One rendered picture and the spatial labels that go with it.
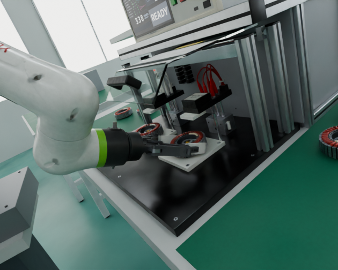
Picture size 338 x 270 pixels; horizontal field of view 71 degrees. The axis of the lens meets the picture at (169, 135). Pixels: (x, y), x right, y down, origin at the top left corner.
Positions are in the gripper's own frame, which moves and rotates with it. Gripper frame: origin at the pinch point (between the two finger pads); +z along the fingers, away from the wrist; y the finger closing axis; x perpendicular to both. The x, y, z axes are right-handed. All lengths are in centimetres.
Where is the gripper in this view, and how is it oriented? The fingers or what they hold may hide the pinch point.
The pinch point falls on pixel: (187, 143)
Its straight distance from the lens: 70.9
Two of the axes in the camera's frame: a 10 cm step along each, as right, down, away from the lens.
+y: -5.5, -1.5, 8.2
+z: 8.3, -0.2, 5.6
